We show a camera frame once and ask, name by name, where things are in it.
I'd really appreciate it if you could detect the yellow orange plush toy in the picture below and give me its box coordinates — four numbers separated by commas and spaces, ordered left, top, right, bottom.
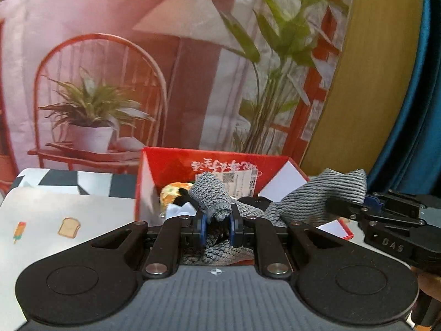
159, 182, 193, 211

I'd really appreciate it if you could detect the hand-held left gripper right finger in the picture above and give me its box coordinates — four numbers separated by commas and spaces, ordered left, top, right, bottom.
229, 204, 347, 279

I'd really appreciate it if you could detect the printed room scene wall backdrop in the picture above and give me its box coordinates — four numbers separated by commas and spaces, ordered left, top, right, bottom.
0, 0, 357, 194

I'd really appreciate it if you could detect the teal curtain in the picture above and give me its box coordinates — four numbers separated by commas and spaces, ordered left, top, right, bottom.
367, 0, 441, 201

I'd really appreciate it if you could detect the wooden panel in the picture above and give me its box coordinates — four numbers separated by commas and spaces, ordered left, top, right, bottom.
299, 0, 426, 176

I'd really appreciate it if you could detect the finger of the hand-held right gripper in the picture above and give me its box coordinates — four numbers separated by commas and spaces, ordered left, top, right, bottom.
326, 196, 380, 220
367, 190, 441, 218

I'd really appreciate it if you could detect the red cardboard box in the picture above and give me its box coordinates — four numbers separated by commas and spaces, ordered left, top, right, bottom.
134, 146, 355, 242

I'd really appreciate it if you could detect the white toast print mat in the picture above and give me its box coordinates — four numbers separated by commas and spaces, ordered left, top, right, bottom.
0, 188, 138, 331

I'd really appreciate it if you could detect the geometric patterned table mat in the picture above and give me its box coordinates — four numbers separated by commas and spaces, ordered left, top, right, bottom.
12, 168, 140, 199

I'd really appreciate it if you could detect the person's right hand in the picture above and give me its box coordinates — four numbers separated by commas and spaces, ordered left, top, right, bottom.
416, 269, 441, 301

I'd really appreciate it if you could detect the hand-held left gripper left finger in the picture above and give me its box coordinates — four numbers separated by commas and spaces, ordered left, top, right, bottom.
90, 212, 208, 279

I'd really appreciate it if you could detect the grey knitted cloth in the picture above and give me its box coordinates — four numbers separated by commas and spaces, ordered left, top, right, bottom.
181, 169, 367, 266

